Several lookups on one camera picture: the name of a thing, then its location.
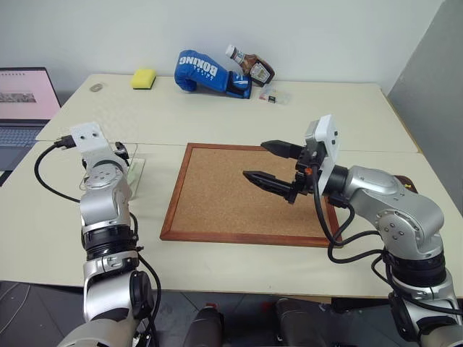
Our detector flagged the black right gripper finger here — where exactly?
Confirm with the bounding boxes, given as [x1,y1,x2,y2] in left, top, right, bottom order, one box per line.
[242,171,298,205]
[260,139,303,159]

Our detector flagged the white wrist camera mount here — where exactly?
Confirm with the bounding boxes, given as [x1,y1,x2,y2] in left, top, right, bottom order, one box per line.
[69,121,109,160]
[305,114,341,192]

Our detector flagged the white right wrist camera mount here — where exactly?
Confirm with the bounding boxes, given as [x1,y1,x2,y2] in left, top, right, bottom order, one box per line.
[305,114,341,192]

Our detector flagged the dark rounded shape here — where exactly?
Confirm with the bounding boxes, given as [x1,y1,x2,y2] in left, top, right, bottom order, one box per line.
[184,306,225,347]
[273,298,323,347]

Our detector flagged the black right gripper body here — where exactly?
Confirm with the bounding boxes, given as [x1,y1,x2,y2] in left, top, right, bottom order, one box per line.
[289,146,321,198]

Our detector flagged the clear plastic tray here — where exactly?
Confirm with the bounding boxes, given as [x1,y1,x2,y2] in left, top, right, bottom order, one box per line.
[77,142,146,202]

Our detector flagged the blue boxing glove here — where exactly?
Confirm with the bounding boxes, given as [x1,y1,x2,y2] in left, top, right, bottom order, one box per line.
[174,49,252,100]

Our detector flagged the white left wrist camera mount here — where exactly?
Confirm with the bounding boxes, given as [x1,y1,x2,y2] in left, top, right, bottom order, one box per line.
[69,121,109,160]

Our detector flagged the brown round dish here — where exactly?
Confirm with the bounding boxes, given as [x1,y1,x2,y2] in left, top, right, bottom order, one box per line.
[392,174,420,196]

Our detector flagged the small clear plastic box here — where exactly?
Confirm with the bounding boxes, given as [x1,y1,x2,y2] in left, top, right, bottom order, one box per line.
[258,85,292,105]

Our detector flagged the brown sauce bottle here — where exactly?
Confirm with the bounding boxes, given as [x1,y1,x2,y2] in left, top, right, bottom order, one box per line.
[224,44,276,87]

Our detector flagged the green paper sheets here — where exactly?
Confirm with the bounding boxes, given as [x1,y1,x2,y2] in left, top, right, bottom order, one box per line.
[127,160,145,181]

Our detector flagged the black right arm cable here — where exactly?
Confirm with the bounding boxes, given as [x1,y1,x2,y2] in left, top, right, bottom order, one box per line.
[313,166,463,315]

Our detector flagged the open laptop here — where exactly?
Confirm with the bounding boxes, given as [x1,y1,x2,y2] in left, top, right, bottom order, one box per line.
[0,67,61,187]

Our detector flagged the yellow sponge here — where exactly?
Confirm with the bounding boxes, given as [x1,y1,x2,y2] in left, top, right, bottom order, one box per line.
[130,68,157,90]

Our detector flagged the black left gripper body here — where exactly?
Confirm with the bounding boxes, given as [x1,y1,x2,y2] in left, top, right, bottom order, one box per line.
[114,142,130,167]

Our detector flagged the wood-framed cork board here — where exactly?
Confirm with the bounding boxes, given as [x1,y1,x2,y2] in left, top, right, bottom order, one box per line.
[160,142,343,248]

